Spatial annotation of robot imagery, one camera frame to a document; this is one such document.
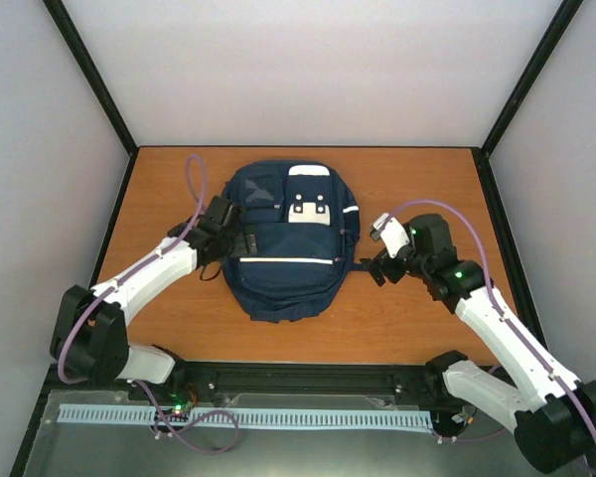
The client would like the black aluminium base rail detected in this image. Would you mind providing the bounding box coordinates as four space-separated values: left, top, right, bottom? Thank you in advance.
44 361 575 404

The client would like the black frame post right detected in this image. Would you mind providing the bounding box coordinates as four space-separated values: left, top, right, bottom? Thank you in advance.
480 0 585 155

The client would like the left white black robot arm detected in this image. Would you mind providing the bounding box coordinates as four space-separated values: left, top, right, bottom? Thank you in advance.
50 197 256 400

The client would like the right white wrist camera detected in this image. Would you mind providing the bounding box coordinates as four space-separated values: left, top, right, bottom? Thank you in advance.
370 213 411 258

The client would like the light blue cable duct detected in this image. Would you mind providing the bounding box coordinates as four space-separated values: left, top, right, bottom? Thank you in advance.
57 403 433 433

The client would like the navy blue student backpack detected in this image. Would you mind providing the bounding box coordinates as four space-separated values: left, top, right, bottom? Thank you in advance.
223 160 365 323

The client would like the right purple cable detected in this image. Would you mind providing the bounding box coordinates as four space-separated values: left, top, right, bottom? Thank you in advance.
381 199 596 473

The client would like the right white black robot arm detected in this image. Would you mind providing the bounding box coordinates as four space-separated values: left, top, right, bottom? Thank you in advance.
368 214 596 474

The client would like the black frame post left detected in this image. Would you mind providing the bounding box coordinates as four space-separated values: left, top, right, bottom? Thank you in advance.
42 0 139 156

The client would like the black frame post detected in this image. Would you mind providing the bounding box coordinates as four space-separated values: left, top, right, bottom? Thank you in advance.
42 0 139 156
480 0 585 155

